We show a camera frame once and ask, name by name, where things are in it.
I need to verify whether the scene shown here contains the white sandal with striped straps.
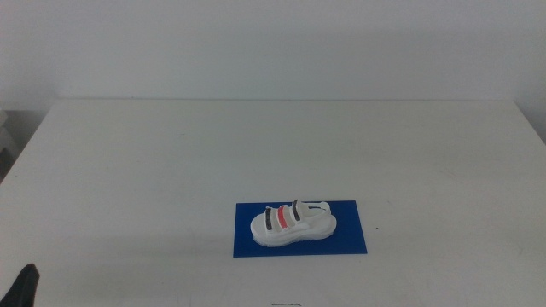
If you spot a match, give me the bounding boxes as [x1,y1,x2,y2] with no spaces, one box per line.
[249,198,338,249]

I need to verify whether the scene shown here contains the blue rectangular mat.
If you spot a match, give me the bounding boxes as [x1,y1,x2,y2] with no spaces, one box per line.
[232,200,369,258]

